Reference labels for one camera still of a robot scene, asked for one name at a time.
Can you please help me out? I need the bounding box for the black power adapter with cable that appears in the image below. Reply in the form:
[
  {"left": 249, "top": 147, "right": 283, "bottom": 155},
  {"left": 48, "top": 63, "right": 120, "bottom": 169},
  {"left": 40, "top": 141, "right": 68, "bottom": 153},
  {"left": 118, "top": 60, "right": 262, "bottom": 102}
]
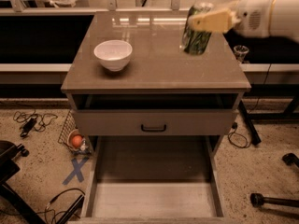
[{"left": 13, "top": 105, "right": 58, "bottom": 138}]

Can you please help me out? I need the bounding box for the grey drawer cabinet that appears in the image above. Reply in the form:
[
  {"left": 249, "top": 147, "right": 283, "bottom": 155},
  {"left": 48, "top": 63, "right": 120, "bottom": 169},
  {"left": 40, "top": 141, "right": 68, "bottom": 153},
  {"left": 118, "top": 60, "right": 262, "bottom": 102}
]
[{"left": 60, "top": 10, "right": 252, "bottom": 224}]

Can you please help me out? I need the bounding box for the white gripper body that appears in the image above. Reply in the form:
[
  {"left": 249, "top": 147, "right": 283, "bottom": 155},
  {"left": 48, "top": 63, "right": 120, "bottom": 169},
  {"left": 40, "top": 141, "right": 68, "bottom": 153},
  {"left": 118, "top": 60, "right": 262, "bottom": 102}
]
[{"left": 235, "top": 0, "right": 274, "bottom": 38}]

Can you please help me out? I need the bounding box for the clear glass cup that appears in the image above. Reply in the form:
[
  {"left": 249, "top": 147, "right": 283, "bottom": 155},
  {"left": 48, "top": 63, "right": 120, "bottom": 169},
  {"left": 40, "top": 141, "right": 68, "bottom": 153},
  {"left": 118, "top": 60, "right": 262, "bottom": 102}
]
[{"left": 233, "top": 45, "right": 249, "bottom": 63}]

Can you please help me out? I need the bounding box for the white ceramic bowl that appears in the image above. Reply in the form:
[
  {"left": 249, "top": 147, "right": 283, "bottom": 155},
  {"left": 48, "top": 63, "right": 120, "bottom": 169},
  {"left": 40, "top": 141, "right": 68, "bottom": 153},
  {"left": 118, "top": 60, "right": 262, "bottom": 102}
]
[{"left": 93, "top": 40, "right": 133, "bottom": 72}]

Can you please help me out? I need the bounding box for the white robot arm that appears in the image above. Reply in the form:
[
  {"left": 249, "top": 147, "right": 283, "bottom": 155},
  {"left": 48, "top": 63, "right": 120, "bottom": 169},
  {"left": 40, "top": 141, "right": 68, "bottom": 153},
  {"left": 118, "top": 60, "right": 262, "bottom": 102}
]
[{"left": 188, "top": 0, "right": 299, "bottom": 43}]

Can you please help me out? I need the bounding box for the blue tape cross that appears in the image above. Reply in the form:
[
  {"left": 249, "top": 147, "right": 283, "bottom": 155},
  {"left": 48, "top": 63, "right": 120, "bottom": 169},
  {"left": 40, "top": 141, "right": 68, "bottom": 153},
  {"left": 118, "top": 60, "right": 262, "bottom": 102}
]
[{"left": 63, "top": 157, "right": 89, "bottom": 185}]

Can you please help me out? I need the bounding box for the black cables lower left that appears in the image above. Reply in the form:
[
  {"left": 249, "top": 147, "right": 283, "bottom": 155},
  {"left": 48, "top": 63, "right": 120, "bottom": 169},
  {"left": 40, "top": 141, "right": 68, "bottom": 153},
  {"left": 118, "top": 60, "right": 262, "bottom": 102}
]
[{"left": 36, "top": 188, "right": 86, "bottom": 224}]

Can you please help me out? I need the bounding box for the wire basket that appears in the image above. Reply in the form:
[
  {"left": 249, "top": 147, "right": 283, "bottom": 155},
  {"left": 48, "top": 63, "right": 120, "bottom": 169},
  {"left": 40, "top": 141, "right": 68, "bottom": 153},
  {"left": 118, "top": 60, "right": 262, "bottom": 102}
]
[{"left": 58, "top": 112, "right": 91, "bottom": 155}]

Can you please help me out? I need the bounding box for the open middle drawer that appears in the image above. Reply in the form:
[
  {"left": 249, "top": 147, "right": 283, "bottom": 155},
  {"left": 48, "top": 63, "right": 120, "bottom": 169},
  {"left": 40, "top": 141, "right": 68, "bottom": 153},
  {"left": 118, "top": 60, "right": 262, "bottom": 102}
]
[{"left": 69, "top": 136, "right": 239, "bottom": 224}]

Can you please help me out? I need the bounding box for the top drawer with black handle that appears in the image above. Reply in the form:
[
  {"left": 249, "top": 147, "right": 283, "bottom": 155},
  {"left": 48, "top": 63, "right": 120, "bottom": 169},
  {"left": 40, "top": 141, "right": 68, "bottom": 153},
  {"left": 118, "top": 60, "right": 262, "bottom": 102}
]
[{"left": 72, "top": 110, "right": 237, "bottom": 136}]

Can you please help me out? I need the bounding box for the green soda can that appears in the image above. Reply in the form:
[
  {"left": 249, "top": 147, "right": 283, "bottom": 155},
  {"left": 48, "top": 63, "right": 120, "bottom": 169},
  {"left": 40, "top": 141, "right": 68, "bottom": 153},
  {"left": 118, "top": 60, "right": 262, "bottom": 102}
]
[{"left": 181, "top": 3, "right": 213, "bottom": 55}]

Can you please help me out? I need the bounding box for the black cable on floor right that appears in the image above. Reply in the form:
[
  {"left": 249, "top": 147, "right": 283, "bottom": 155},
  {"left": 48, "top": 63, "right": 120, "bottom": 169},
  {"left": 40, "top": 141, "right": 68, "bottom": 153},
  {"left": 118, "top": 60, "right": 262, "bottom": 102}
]
[{"left": 227, "top": 122, "right": 252, "bottom": 149}]

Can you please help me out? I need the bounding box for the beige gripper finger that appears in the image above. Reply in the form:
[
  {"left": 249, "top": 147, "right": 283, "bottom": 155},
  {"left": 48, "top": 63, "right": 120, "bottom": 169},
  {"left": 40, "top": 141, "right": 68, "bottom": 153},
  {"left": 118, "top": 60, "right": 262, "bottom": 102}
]
[
  {"left": 188, "top": 8, "right": 241, "bottom": 33},
  {"left": 213, "top": 0, "right": 239, "bottom": 10}
]

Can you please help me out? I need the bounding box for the black table leg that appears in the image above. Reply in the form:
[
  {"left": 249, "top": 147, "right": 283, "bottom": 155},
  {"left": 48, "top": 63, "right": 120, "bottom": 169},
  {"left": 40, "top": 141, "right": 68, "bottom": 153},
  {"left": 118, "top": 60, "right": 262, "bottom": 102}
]
[{"left": 238, "top": 102, "right": 261, "bottom": 146}]

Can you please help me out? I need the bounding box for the black office chair base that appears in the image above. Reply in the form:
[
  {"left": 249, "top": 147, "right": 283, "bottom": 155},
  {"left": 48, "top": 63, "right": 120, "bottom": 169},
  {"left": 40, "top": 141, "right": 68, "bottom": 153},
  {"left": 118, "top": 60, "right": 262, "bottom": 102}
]
[{"left": 0, "top": 140, "right": 46, "bottom": 224}]

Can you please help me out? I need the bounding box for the orange ball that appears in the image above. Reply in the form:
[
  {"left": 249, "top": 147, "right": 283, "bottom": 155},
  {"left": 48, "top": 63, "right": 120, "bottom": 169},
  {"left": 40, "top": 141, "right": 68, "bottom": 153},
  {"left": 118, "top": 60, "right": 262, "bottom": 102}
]
[{"left": 71, "top": 134, "right": 82, "bottom": 148}]

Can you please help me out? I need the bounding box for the black caster right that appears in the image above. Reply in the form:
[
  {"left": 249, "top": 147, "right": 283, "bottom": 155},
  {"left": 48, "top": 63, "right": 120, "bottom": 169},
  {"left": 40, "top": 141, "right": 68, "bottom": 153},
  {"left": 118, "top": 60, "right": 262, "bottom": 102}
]
[{"left": 282, "top": 153, "right": 299, "bottom": 168}]

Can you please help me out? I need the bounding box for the black stand leg right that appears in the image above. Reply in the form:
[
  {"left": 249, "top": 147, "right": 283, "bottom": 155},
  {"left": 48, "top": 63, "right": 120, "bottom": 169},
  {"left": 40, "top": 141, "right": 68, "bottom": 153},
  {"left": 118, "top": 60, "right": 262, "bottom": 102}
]
[{"left": 249, "top": 193, "right": 299, "bottom": 207}]

